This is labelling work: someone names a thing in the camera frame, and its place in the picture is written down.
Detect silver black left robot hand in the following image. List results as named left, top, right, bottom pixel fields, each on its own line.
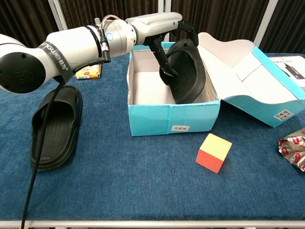
left=125, top=12, right=199, bottom=77

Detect black rubber slipper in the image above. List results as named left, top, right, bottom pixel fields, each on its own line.
left=30, top=85, right=83, bottom=171
left=158, top=39, right=206, bottom=104

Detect light blue cardboard shoe box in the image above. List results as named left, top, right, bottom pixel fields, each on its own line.
left=127, top=32, right=305, bottom=137

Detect white box with device print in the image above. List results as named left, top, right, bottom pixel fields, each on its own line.
left=269, top=55, right=305, bottom=90

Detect dark brown pleated curtain panel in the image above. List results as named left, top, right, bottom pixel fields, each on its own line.
left=169, top=0, right=270, bottom=43
left=259, top=0, right=305, bottom=53
left=0, top=0, right=60, bottom=48
left=59, top=0, right=159, bottom=31

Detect yellow snack packet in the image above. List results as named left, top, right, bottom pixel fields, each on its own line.
left=75, top=63, right=102, bottom=80

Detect orange and yellow cube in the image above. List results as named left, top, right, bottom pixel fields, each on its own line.
left=195, top=133, right=233, bottom=175

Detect blue table cloth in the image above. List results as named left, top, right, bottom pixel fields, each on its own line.
left=0, top=51, right=305, bottom=221

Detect silver red foil snack bag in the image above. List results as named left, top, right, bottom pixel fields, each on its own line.
left=276, top=127, right=305, bottom=172

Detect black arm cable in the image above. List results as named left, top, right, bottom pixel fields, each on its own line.
left=20, top=47, right=112, bottom=229

